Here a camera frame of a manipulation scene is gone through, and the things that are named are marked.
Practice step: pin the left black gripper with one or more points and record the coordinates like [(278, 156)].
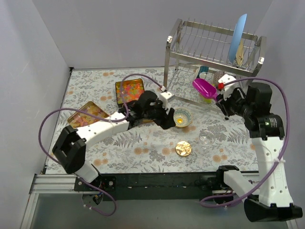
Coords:
[(163, 117)]

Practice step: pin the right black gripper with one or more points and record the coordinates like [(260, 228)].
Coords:
[(227, 105)]

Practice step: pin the magenta plastic scoop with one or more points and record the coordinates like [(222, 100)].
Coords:
[(205, 88)]

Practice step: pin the clear glass jar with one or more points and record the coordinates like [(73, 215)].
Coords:
[(206, 139)]

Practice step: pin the gold tin with lollipops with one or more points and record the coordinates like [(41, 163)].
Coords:
[(143, 120)]

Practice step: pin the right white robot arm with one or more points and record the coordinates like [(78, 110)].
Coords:
[(273, 202)]

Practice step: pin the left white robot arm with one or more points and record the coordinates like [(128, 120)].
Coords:
[(70, 148)]

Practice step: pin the gold tin with jelly candies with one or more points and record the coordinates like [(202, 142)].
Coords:
[(131, 90)]

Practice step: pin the gold tin with pale candies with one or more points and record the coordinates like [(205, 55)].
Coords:
[(79, 119)]

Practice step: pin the patterned ceramic bowl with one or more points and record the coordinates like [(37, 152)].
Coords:
[(182, 117)]

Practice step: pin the yellow-green plastic bowl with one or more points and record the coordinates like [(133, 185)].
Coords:
[(207, 99)]

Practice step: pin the patterned mug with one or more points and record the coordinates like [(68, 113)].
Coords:
[(217, 76)]

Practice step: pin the cream patterned plate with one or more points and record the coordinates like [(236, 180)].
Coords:
[(239, 57)]

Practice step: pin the round gold lid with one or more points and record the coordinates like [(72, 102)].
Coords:
[(183, 148)]

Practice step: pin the floral tablecloth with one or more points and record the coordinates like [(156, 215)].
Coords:
[(148, 148)]

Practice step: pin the teal cup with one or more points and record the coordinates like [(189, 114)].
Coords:
[(202, 72)]

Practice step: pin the steel dish rack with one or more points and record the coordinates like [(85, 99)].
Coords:
[(191, 45)]

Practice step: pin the blue plate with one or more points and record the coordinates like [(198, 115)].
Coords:
[(236, 37)]

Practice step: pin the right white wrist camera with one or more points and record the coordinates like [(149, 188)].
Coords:
[(226, 79)]

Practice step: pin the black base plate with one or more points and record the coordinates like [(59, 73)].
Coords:
[(156, 186)]

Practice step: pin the aluminium rail frame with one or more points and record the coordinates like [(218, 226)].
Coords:
[(65, 202)]

